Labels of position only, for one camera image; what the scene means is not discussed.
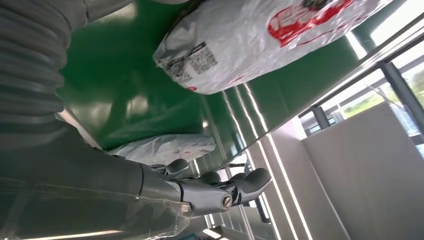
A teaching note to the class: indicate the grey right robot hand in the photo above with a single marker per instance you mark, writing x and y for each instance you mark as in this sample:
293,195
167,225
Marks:
82,185

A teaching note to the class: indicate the large flat white poly package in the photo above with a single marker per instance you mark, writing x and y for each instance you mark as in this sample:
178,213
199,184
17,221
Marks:
165,149

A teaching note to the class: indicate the green conveyor belt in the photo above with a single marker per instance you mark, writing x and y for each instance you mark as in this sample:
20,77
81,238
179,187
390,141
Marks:
116,82

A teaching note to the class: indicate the aluminium conveyor side rail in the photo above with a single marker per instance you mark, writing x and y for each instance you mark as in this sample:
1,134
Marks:
371,63
82,130

